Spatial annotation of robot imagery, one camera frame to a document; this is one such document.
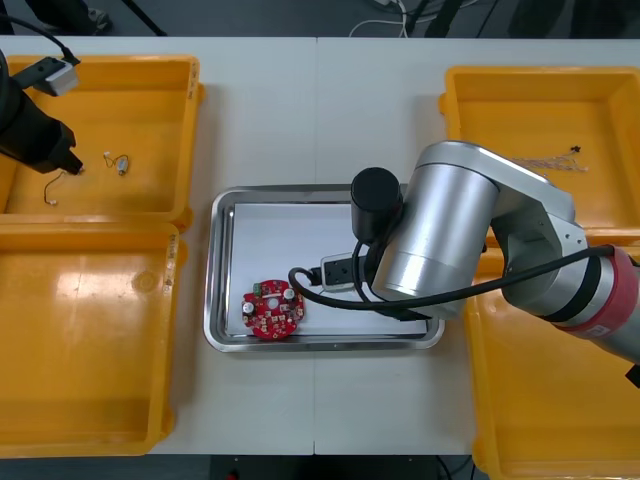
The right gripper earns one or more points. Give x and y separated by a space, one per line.
407 315

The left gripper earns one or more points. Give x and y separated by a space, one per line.
40 135

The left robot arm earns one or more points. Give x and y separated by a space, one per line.
57 80

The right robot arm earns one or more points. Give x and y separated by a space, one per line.
440 225

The yellow-orange plastic bin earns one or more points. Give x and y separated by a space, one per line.
100 350
550 400
140 110
525 110

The round red circuit board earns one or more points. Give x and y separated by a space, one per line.
272 312

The person's foot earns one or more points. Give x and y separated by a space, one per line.
92 17

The white sheet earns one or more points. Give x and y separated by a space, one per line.
280 240

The black stand leg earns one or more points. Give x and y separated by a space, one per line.
147 20

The steel tray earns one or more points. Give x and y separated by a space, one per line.
220 260

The black stand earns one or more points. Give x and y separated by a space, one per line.
450 17

